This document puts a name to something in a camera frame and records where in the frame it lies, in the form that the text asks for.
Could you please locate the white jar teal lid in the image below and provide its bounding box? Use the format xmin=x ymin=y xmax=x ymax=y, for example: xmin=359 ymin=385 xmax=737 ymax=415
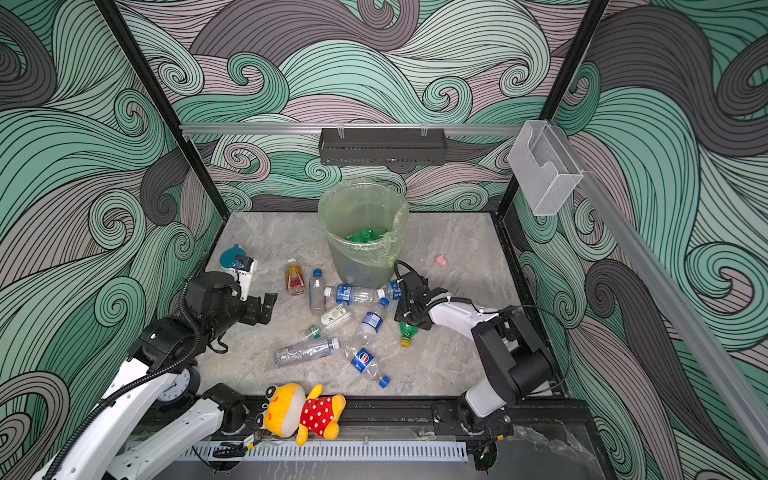
xmin=219 ymin=244 xmax=246 ymax=270

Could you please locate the red yellow label tea bottle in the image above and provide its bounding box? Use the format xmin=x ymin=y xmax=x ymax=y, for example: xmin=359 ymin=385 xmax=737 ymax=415
xmin=285 ymin=258 xmax=306 ymax=296

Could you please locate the aluminium rail right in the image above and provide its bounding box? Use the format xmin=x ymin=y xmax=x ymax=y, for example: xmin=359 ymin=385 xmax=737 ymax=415
xmin=551 ymin=122 xmax=768 ymax=451

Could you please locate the clear acrylic wall box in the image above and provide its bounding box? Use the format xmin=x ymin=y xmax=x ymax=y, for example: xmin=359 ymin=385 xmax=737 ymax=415
xmin=507 ymin=120 xmax=583 ymax=216

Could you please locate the clear bottle white green label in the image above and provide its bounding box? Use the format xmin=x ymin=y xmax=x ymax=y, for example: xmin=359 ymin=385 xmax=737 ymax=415
xmin=301 ymin=305 xmax=352 ymax=341

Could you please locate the clear bottle blue label middle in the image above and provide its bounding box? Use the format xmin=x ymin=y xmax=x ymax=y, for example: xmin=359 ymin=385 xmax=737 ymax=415
xmin=324 ymin=284 xmax=379 ymax=305

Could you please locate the clear grey bottle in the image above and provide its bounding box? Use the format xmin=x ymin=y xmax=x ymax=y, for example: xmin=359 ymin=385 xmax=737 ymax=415
xmin=274 ymin=337 xmax=340 ymax=368

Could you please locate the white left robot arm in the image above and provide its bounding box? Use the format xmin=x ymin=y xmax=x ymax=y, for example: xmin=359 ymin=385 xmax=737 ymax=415
xmin=34 ymin=271 xmax=278 ymax=479

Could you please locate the white cable duct front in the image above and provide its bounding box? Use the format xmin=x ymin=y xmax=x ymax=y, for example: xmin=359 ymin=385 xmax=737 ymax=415
xmin=177 ymin=440 xmax=469 ymax=463

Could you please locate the aluminium rail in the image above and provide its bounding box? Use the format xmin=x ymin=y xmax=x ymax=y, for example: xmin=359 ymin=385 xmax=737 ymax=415
xmin=179 ymin=122 xmax=523 ymax=137
xmin=551 ymin=122 xmax=768 ymax=451

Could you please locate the pepsi label clear bottle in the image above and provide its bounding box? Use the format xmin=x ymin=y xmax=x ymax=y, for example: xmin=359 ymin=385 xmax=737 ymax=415
xmin=342 ymin=344 xmax=390 ymax=389

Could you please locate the grey mesh waste bin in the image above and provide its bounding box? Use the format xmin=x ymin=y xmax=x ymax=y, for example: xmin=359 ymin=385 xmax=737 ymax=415
xmin=319 ymin=182 xmax=409 ymax=290

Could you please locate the clear bottle blue chinese label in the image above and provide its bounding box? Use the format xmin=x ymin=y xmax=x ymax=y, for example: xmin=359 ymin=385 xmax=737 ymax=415
xmin=376 ymin=280 xmax=403 ymax=301

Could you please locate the green soda bottle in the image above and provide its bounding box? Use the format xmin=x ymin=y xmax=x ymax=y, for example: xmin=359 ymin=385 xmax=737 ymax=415
xmin=346 ymin=227 xmax=389 ymax=244
xmin=399 ymin=322 xmax=419 ymax=348

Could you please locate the aluminium rail back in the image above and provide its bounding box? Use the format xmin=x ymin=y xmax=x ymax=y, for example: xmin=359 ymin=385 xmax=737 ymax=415
xmin=179 ymin=122 xmax=523 ymax=137

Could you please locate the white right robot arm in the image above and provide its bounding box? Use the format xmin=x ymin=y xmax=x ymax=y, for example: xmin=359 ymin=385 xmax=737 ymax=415
xmin=395 ymin=270 xmax=556 ymax=434

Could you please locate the black wall shelf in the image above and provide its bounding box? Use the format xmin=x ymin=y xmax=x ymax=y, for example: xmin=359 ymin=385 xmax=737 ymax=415
xmin=318 ymin=129 xmax=448 ymax=166

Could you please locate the yellow plush toy red dress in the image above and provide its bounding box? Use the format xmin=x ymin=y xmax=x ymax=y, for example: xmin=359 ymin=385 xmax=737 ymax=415
xmin=256 ymin=383 xmax=347 ymax=446

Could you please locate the small bottle blue white label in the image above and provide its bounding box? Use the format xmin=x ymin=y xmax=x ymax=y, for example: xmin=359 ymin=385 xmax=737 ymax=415
xmin=356 ymin=298 xmax=390 ymax=345

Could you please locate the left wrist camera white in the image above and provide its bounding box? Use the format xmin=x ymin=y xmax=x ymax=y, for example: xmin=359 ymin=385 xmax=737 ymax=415
xmin=232 ymin=254 xmax=258 ymax=301

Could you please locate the black corner frame post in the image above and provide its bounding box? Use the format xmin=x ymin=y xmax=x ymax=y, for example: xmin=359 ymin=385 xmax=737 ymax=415
xmin=497 ymin=1 xmax=609 ymax=218

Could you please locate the green plastic bin liner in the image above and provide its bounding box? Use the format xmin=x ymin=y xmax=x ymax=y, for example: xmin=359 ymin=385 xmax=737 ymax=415
xmin=317 ymin=179 xmax=411 ymax=270

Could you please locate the black alarm clock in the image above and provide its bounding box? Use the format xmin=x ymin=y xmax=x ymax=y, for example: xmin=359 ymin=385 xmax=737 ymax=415
xmin=156 ymin=366 xmax=201 ymax=405

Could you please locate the black left corner post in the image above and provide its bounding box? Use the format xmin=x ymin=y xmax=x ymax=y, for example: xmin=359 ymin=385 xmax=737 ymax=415
xmin=94 ymin=0 xmax=230 ymax=220

